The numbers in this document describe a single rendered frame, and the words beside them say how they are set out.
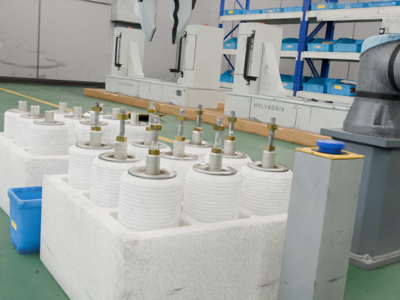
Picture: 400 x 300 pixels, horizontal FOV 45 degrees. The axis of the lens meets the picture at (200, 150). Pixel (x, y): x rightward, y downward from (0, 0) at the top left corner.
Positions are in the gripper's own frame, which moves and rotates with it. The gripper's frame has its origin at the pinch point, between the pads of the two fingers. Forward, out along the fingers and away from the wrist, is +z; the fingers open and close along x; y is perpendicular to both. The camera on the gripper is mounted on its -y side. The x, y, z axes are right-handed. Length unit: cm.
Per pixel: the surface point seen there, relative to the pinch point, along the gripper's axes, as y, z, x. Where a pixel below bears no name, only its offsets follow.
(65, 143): 52, 25, 3
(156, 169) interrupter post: -0.5, 20.1, -0.1
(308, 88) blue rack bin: 450, 18, -399
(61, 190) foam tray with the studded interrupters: 19.0, 28.2, 10.0
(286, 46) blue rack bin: 497, -37, -390
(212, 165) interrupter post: 1.3, 20.1, -10.8
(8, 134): 76, 27, 14
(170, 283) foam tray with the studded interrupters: -7.1, 35.7, -0.9
